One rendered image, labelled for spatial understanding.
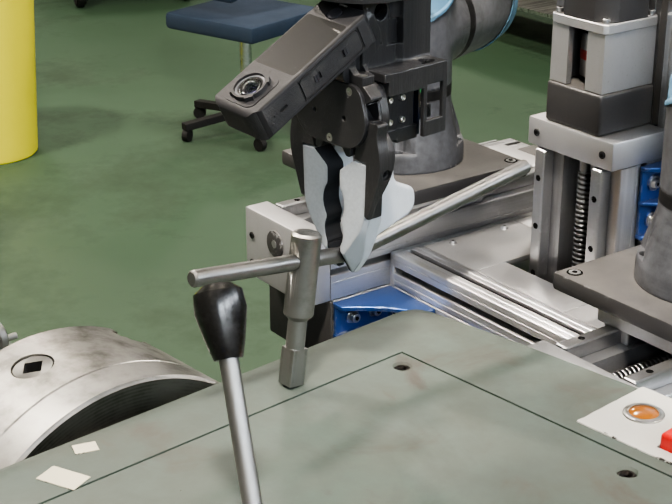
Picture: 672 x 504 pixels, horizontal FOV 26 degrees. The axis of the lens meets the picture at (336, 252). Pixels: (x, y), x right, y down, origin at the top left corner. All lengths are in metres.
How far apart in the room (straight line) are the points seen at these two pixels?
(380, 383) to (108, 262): 3.56
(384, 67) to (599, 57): 0.64
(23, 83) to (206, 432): 4.55
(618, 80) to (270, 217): 0.45
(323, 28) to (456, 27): 0.82
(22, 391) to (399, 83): 0.37
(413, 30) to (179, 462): 0.34
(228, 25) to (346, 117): 4.49
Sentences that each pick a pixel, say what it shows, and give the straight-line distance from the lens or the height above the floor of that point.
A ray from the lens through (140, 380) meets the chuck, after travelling 1.12.
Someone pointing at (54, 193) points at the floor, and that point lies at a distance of 5.22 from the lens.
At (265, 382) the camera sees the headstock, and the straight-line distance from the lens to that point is 1.07.
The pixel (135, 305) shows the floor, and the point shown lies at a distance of 4.28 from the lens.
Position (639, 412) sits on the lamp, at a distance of 1.04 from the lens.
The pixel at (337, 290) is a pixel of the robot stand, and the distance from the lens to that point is 1.75.
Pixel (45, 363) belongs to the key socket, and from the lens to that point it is 1.16.
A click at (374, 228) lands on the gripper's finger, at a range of 1.03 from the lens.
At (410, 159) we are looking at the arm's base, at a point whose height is 1.18.
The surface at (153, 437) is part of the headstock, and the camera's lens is 1.00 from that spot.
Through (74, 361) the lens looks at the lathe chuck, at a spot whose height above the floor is 1.24.
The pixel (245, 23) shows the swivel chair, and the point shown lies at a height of 0.49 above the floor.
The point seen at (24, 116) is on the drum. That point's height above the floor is 0.17.
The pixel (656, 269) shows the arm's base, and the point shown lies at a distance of 1.46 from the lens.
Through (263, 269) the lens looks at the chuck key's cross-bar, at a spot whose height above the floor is 1.36.
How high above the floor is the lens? 1.74
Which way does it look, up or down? 22 degrees down
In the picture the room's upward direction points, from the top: straight up
